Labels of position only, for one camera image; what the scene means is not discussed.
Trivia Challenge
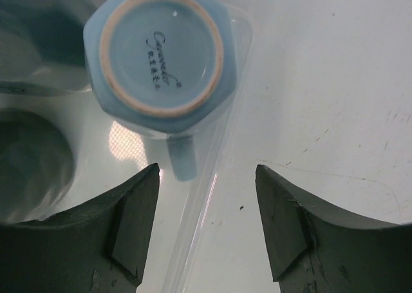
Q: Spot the dark grey mug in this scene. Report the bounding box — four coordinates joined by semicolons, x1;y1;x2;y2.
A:
1;0;89;97
1;108;75;223

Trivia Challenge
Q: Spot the clear plastic tray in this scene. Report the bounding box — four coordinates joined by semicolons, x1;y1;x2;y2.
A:
0;3;255;293

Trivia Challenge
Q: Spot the blue mug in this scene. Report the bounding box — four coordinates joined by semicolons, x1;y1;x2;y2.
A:
83;0;238;182

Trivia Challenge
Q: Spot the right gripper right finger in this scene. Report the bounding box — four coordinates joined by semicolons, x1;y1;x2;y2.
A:
255;165;411;292

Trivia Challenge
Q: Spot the dark grey mug front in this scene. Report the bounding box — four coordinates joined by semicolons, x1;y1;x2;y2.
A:
1;108;75;223

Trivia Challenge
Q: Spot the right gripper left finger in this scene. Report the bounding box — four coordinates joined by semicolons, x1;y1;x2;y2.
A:
1;164;160;292

